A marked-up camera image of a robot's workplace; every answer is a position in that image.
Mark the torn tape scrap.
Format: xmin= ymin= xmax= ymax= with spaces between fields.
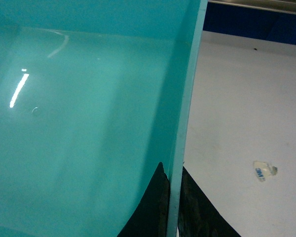
xmin=253 ymin=160 xmax=278 ymax=182

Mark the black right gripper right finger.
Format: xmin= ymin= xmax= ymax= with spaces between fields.
xmin=178 ymin=168 xmax=240 ymax=237

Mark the stainless steel shelf rail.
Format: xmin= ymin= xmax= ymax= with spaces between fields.
xmin=208 ymin=0 xmax=296 ymax=15

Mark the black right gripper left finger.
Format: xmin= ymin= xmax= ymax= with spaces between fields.
xmin=118 ymin=162 xmax=169 ymax=237

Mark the teal plastic bin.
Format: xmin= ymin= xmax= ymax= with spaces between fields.
xmin=0 ymin=0 xmax=207 ymax=237

